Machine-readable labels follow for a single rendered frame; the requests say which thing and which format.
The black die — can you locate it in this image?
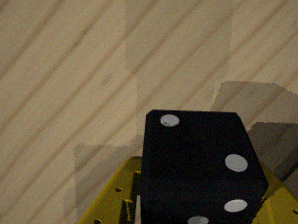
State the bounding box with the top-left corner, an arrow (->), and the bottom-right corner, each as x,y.
140,110 -> 269,224

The tan flat mat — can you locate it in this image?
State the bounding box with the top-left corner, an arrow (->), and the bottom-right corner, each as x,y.
280,161 -> 298,199

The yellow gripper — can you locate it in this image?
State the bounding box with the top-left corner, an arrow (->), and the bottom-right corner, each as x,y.
77,156 -> 298,224

